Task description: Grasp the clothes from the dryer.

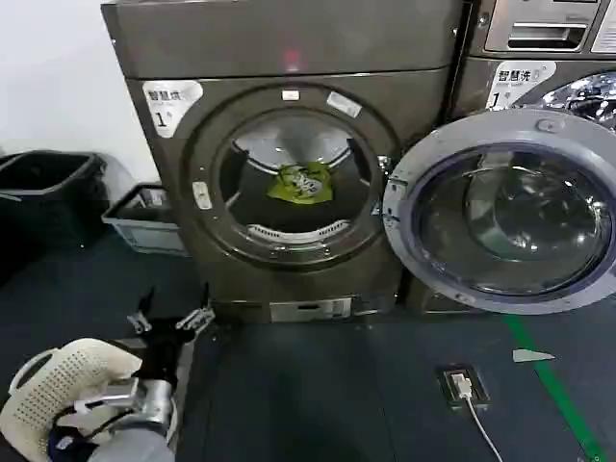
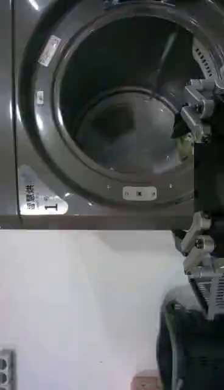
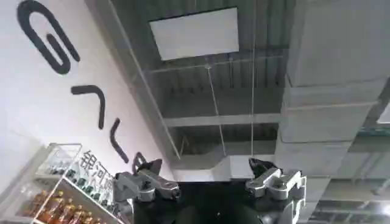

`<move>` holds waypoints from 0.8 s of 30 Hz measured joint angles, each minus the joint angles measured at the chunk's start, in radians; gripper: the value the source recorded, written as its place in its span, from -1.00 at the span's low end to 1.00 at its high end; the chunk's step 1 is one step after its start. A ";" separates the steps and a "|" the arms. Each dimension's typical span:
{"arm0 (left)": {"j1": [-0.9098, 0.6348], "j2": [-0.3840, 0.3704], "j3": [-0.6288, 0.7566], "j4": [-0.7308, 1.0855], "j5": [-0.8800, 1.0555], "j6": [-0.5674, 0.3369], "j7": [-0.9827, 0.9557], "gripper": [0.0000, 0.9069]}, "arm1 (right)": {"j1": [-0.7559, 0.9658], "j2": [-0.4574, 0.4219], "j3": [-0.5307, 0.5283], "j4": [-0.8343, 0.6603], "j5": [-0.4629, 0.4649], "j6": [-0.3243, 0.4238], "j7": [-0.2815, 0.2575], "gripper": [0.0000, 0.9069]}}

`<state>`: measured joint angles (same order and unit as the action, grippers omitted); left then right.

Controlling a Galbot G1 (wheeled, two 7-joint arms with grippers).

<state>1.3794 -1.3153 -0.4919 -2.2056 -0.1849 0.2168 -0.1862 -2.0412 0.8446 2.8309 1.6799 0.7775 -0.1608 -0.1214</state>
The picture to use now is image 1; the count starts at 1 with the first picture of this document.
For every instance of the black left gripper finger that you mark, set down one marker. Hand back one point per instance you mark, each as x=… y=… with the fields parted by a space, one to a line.
x=199 y=317
x=144 y=308

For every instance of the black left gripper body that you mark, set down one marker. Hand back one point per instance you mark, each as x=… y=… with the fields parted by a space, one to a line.
x=163 y=351

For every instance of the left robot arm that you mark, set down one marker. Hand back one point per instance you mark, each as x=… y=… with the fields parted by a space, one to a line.
x=139 y=433

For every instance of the grey plastic crate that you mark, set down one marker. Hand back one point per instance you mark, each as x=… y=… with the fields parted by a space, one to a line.
x=144 y=231

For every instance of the white perforated laundry basket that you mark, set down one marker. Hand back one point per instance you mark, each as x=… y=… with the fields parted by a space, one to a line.
x=62 y=380

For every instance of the black plastic bin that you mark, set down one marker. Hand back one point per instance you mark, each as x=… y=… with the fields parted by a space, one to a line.
x=48 y=202

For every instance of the green printed garment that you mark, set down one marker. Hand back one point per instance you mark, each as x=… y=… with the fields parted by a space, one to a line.
x=300 y=185

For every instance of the floor power socket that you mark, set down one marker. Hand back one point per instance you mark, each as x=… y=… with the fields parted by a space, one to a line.
x=463 y=387

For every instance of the grey front-loading dryer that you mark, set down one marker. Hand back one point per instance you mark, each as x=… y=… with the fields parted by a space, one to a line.
x=298 y=43

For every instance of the round glass dryer door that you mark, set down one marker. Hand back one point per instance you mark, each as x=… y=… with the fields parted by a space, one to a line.
x=510 y=216

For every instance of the white triangular floor sticker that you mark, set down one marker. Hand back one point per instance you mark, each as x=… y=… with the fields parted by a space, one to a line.
x=529 y=356

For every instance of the green floor tape line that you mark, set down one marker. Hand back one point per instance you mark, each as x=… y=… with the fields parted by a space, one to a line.
x=553 y=385

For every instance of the grey washing machine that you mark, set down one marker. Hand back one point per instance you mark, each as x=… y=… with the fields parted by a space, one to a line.
x=476 y=72

